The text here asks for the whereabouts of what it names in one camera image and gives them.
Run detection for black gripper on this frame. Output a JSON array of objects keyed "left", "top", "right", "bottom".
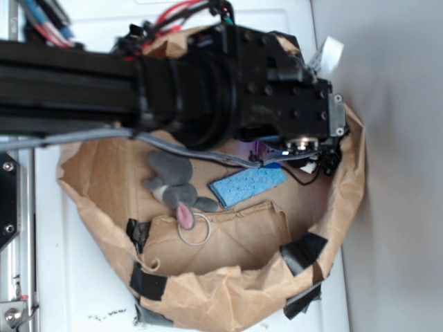
[{"left": 235, "top": 27, "right": 347, "bottom": 175}]

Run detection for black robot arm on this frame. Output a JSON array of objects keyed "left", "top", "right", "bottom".
[{"left": 1, "top": 24, "right": 348, "bottom": 174}]

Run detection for blue sponge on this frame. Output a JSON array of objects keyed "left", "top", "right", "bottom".
[{"left": 208, "top": 167, "right": 287, "bottom": 208}]

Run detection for grey plush bunny toy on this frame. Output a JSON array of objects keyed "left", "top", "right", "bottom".
[{"left": 145, "top": 150, "right": 218, "bottom": 230}]

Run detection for brown paper bag bin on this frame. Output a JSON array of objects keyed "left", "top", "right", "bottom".
[{"left": 57, "top": 109, "right": 365, "bottom": 331}]

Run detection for white ribbon cable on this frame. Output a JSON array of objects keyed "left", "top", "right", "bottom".
[{"left": 306, "top": 36, "right": 345, "bottom": 77}]

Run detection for grey cable bundle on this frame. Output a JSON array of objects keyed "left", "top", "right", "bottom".
[{"left": 0, "top": 127, "right": 288, "bottom": 170}]

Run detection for metal key ring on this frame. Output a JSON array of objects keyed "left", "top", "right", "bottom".
[{"left": 178, "top": 212, "right": 212, "bottom": 246}]

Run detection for red and blue wires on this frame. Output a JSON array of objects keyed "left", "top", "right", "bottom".
[{"left": 20, "top": 0, "right": 236, "bottom": 49}]

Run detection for black mounting bracket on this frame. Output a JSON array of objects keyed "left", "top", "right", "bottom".
[{"left": 0, "top": 153, "right": 18, "bottom": 250}]

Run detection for aluminium frame rail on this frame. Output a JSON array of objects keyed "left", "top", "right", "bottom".
[{"left": 0, "top": 0, "right": 39, "bottom": 332}]

